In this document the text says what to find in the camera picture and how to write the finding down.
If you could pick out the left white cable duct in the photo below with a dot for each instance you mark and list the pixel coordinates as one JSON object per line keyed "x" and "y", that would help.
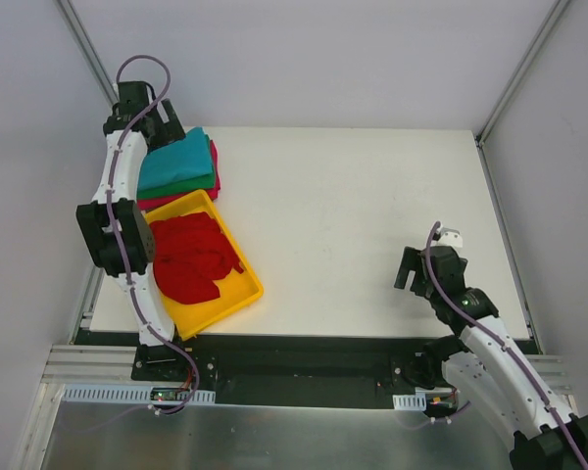
{"x": 123, "y": 394}

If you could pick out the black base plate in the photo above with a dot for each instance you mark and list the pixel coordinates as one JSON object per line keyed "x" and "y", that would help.
{"x": 295, "y": 371}

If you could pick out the folded pink t shirt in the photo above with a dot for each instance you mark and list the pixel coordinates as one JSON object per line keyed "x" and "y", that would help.
{"x": 150, "y": 204}

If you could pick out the right aluminium frame post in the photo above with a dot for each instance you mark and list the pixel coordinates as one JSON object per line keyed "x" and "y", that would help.
{"x": 521, "y": 71}

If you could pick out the white cable duct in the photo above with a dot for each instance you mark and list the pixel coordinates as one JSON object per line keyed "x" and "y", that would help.
{"x": 123, "y": 394}
{"x": 415, "y": 402}

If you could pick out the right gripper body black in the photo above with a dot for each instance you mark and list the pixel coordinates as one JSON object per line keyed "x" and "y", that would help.
{"x": 418, "y": 273}

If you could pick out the red t shirt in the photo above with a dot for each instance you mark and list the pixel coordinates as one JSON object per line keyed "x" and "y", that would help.
{"x": 192, "y": 255}

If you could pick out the aluminium frame post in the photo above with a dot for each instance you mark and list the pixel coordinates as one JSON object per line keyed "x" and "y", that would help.
{"x": 87, "y": 49}
{"x": 521, "y": 71}

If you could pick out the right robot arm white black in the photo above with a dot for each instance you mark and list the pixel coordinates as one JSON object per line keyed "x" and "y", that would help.
{"x": 482, "y": 361}

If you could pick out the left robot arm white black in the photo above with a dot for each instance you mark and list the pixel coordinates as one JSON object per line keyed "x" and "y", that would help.
{"x": 115, "y": 231}

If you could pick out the right white cable duct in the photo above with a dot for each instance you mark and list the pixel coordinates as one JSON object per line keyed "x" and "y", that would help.
{"x": 415, "y": 402}

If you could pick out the left aluminium frame post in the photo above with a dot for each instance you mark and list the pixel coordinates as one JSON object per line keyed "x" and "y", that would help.
{"x": 87, "y": 49}

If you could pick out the front aluminium rail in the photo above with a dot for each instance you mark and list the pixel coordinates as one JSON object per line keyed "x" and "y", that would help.
{"x": 73, "y": 364}

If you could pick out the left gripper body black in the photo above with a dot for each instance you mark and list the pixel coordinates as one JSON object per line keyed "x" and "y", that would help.
{"x": 164, "y": 123}

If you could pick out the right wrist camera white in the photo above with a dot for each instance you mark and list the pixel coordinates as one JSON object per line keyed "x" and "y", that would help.
{"x": 449, "y": 237}

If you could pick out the teal t shirt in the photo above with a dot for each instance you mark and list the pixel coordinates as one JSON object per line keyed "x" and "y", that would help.
{"x": 178, "y": 161}

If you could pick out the yellow plastic tray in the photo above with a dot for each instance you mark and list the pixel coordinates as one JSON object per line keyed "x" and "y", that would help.
{"x": 237, "y": 290}

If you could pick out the folded green t shirt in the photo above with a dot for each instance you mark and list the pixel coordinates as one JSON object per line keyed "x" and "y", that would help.
{"x": 206, "y": 182}

